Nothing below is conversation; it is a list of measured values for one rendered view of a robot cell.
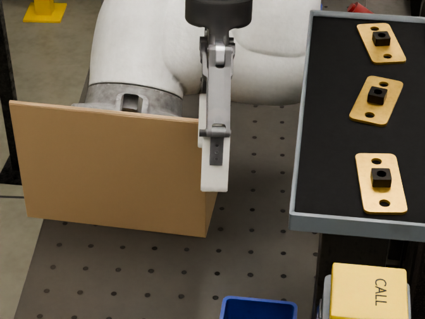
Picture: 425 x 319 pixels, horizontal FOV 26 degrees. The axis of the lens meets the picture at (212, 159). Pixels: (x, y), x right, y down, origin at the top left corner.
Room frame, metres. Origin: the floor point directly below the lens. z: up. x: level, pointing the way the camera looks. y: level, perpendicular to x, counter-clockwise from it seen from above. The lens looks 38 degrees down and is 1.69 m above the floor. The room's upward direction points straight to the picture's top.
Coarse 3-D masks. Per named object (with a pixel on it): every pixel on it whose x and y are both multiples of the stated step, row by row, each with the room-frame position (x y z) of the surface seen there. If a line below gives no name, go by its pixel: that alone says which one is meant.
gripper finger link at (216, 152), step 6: (216, 126) 0.79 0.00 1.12; (222, 126) 0.80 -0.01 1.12; (216, 132) 0.79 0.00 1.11; (222, 132) 0.79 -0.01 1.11; (216, 138) 0.80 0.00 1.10; (222, 138) 0.80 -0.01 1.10; (210, 144) 0.81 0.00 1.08; (216, 144) 0.80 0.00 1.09; (222, 144) 0.80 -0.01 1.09; (210, 150) 0.80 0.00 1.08; (216, 150) 0.80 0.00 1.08; (222, 150) 0.80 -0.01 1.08; (210, 156) 0.80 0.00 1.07; (216, 156) 0.80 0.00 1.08; (222, 156) 0.80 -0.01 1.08; (210, 162) 0.79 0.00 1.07; (216, 162) 0.79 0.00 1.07; (222, 162) 0.79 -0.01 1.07
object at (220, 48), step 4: (216, 44) 0.86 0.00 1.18; (220, 44) 0.86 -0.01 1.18; (216, 48) 0.84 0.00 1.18; (220, 48) 0.84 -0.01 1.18; (224, 48) 0.84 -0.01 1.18; (216, 52) 0.84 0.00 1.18; (220, 52) 0.84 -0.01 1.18; (224, 52) 0.84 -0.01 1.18; (208, 56) 0.85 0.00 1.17; (216, 56) 0.84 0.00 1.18; (220, 56) 0.84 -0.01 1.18; (224, 56) 0.84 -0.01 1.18; (216, 60) 0.84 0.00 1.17; (220, 60) 0.84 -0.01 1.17; (224, 60) 0.84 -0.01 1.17; (216, 64) 0.84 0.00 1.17; (220, 64) 0.84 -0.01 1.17
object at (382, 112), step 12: (372, 84) 0.80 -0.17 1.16; (396, 84) 0.80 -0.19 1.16; (360, 96) 0.78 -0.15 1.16; (372, 96) 0.77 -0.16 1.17; (384, 96) 0.77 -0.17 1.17; (396, 96) 0.78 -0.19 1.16; (360, 108) 0.76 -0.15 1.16; (372, 108) 0.76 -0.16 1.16; (384, 108) 0.76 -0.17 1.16; (360, 120) 0.74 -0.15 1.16; (372, 120) 0.74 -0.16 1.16; (384, 120) 0.74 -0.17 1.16
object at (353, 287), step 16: (336, 272) 0.53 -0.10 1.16; (352, 272) 0.53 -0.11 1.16; (368, 272) 0.53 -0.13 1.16; (384, 272) 0.53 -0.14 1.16; (400, 272) 0.53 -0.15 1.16; (336, 288) 0.51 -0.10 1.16; (352, 288) 0.51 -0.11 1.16; (368, 288) 0.51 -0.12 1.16; (384, 288) 0.51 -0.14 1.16; (400, 288) 0.51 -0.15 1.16; (336, 304) 0.50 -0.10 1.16; (352, 304) 0.50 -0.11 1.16; (368, 304) 0.50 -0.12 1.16; (384, 304) 0.50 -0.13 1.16; (400, 304) 0.50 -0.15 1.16
